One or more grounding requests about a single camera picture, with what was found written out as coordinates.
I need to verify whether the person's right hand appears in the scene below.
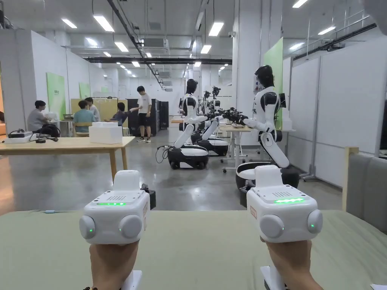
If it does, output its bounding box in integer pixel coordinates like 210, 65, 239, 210
261, 237, 324, 290

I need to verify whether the row of humanoid robots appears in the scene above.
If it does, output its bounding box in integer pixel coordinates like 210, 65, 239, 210
193, 86, 230, 157

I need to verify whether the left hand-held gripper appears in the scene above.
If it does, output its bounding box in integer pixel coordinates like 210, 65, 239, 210
79, 170, 157, 290

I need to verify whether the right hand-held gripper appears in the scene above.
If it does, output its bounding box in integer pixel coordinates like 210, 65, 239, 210
240, 164, 324, 290

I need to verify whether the bed with pale green sheet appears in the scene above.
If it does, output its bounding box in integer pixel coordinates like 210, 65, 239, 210
0, 209, 387, 290

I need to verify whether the grey padded headboard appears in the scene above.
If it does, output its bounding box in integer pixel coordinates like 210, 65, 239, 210
342, 147, 387, 235

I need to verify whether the white and black humanoid robot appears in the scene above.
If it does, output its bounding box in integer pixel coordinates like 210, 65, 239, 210
156, 79, 210, 170
235, 65, 300, 208

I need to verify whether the group of people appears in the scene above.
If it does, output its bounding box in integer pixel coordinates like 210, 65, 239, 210
72, 97, 135, 134

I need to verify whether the white-legged wooden desk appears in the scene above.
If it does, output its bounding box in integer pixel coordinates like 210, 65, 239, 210
221, 116, 297, 173

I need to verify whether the person's left hand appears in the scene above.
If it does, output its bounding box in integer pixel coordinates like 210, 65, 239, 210
89, 240, 139, 290

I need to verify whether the light wooden table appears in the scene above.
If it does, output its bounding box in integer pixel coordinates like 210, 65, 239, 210
0, 120, 136, 184

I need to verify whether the black cabinet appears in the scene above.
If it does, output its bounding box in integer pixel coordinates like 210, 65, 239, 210
126, 98, 170, 137

